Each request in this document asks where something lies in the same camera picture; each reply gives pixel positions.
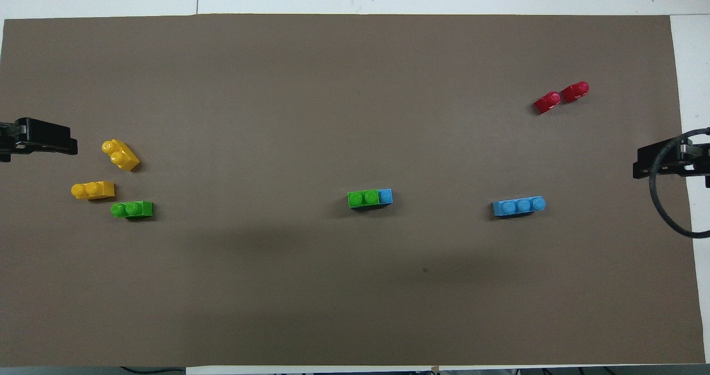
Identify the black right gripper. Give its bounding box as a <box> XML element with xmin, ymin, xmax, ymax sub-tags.
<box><xmin>633</xmin><ymin>141</ymin><xmax>710</xmax><ymax>189</ymax></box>

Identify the yellow two-stud toy brick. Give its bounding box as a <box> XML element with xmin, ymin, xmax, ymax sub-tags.
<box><xmin>71</xmin><ymin>181</ymin><xmax>115</xmax><ymax>200</ymax></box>
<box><xmin>102</xmin><ymin>139</ymin><xmax>140</xmax><ymax>172</ymax></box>

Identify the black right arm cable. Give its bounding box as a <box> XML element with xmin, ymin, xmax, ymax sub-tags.
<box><xmin>648</xmin><ymin>128</ymin><xmax>710</xmax><ymax>239</ymax></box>

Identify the brown table mat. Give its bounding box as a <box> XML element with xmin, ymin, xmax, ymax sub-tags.
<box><xmin>0</xmin><ymin>13</ymin><xmax>706</xmax><ymax>367</ymax></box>

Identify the green two-stud toy brick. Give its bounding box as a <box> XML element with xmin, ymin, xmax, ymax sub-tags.
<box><xmin>110</xmin><ymin>200</ymin><xmax>154</xmax><ymax>220</ymax></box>
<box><xmin>347</xmin><ymin>190</ymin><xmax>380</xmax><ymax>210</ymax></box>

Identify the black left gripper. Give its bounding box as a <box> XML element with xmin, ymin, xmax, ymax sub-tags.
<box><xmin>0</xmin><ymin>118</ymin><xmax>78</xmax><ymax>163</ymax></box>

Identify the red one-stud toy brick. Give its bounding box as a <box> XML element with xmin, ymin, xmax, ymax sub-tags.
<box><xmin>534</xmin><ymin>91</ymin><xmax>562</xmax><ymax>115</ymax></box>
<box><xmin>561</xmin><ymin>81</ymin><xmax>590</xmax><ymax>104</ymax></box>

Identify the thin black floor cable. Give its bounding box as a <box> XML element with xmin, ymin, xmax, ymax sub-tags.
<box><xmin>119</xmin><ymin>366</ymin><xmax>186</xmax><ymax>375</ymax></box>

